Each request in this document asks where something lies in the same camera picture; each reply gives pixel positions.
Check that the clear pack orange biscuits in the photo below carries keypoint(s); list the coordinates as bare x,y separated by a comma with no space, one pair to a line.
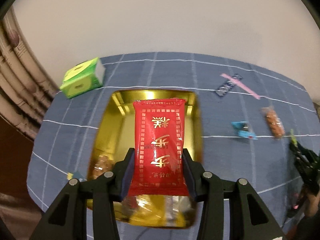
274,123

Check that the green tissue pack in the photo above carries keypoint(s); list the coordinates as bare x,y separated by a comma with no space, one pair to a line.
83,77

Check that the green small snack packet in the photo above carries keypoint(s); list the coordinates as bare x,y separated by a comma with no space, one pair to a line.
293,139

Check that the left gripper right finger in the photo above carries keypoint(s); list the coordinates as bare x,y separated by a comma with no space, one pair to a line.
249,217

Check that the beige patterned curtain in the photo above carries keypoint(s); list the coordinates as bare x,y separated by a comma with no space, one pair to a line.
26,90

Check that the blue candy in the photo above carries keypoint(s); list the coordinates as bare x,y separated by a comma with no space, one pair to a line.
244,130

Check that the red snack packet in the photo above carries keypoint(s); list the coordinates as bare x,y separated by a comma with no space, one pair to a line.
159,140

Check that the blue checked tablecloth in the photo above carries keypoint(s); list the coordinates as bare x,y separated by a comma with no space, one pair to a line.
228,90

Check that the clear bag brown snacks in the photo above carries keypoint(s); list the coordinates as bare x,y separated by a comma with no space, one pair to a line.
103,164

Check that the brown wooden cabinet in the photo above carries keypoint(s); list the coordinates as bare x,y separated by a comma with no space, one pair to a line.
19,212

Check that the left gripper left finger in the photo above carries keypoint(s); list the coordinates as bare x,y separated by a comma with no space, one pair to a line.
66,218

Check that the yellow snack bag silver seam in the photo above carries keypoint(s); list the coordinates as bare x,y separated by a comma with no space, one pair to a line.
157,211

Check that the red gold toffee tin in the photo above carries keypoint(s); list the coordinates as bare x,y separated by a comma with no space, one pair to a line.
116,133

